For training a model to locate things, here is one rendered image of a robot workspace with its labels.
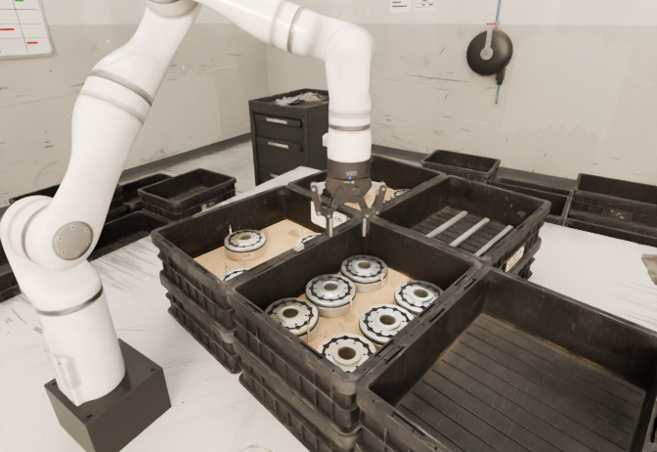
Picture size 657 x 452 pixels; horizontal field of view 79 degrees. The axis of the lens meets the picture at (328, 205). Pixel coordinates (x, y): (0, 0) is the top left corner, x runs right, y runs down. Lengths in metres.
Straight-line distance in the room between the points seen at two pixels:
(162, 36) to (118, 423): 0.63
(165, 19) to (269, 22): 0.19
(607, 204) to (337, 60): 1.91
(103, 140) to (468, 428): 0.66
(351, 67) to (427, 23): 3.56
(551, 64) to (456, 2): 0.97
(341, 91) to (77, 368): 0.59
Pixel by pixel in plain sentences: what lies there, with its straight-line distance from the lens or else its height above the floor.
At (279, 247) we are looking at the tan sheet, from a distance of 1.04.
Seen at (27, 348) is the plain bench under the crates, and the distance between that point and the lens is 1.15.
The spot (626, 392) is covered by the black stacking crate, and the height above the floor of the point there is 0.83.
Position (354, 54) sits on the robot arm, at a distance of 0.62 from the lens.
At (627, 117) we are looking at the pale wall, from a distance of 3.96.
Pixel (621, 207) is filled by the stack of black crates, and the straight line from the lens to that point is 2.36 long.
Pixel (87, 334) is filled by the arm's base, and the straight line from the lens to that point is 0.73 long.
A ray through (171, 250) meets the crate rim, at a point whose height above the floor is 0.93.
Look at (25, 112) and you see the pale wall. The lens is 3.77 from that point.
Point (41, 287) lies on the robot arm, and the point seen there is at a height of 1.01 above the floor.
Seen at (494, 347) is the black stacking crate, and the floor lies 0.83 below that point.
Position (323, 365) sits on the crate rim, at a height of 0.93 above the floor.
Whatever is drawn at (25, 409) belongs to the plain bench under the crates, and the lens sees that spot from 1.01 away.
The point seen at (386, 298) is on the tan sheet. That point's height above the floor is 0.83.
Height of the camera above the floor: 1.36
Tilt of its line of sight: 25 degrees down
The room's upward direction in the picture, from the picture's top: straight up
